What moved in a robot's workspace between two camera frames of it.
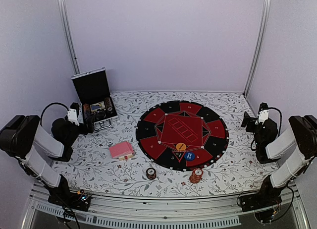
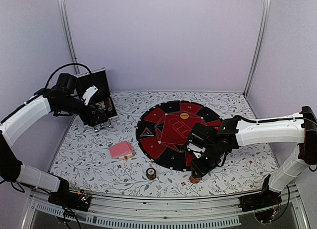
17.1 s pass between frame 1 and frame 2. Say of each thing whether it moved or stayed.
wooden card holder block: stayed
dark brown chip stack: stayed
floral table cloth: stayed
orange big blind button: moved
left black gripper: moved
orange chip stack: stayed
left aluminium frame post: stayed
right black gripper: moved
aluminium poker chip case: stayed
